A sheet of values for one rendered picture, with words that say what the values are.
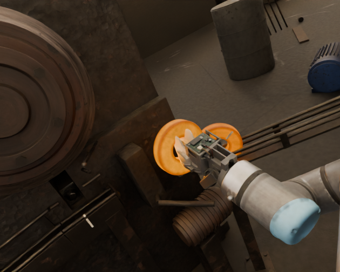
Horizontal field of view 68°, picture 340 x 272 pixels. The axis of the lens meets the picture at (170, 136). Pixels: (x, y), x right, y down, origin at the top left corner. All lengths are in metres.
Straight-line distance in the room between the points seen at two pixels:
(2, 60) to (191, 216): 0.71
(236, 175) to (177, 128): 0.23
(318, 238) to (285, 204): 0.97
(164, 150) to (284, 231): 0.34
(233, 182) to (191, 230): 0.42
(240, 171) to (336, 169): 0.18
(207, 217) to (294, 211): 0.49
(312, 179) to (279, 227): 0.14
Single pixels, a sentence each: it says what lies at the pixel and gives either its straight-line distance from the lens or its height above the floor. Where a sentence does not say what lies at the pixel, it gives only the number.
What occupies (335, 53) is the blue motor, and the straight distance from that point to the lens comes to 2.52.
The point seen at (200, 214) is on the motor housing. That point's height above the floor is 0.52.
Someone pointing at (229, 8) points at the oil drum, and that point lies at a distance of 3.12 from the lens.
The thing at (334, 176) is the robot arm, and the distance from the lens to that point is 0.58.
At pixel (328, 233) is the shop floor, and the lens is 1.48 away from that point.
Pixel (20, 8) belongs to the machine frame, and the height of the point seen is 1.31.
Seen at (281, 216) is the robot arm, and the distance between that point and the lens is 0.50.
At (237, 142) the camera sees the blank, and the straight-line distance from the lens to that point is 0.87.
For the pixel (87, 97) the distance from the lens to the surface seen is 0.78.
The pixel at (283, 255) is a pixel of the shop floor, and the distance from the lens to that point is 1.41.
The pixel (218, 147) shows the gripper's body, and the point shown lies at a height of 0.87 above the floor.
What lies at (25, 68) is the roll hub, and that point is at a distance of 0.67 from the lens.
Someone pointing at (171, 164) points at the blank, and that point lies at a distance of 0.69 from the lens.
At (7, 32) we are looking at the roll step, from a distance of 0.74.
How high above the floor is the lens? 1.18
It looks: 27 degrees down
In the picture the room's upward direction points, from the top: 24 degrees counter-clockwise
